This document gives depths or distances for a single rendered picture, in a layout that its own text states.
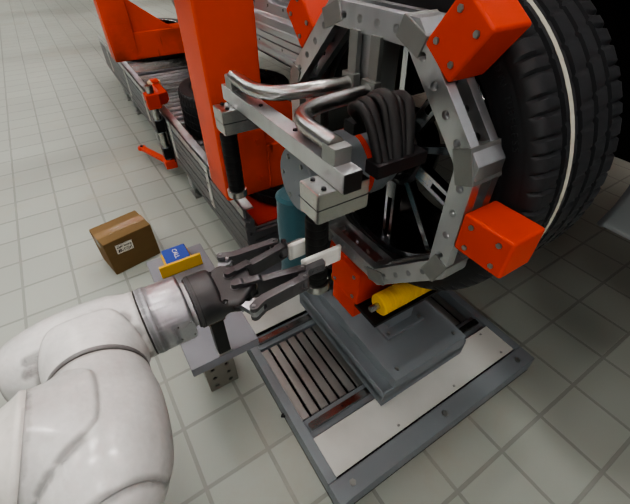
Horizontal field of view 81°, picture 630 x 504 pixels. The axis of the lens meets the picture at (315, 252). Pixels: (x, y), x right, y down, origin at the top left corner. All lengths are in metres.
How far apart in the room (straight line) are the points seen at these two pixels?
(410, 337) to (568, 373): 0.65
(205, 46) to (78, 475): 0.96
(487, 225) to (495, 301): 1.20
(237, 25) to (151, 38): 1.97
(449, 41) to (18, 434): 0.61
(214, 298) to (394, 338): 0.83
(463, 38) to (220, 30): 0.69
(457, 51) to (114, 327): 0.54
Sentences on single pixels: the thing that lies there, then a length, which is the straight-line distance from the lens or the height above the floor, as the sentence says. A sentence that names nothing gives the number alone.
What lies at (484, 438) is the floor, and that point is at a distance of 1.42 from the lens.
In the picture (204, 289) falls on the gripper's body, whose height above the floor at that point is 0.86.
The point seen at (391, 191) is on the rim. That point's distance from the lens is 0.90.
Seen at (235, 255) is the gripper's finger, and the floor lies 0.84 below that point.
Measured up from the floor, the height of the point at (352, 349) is 0.15.
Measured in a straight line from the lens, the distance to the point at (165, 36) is 3.09.
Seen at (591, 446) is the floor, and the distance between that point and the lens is 1.56.
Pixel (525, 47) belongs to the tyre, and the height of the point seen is 1.09.
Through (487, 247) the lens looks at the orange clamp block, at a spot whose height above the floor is 0.86.
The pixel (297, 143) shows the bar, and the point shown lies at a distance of 0.57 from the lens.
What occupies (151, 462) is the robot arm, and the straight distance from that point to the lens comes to 0.37.
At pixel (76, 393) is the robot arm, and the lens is 0.40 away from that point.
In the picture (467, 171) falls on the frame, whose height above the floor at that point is 0.95.
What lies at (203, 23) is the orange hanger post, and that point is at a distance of 1.10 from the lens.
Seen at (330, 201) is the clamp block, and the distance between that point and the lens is 0.51.
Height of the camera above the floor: 1.22
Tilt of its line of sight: 42 degrees down
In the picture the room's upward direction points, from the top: straight up
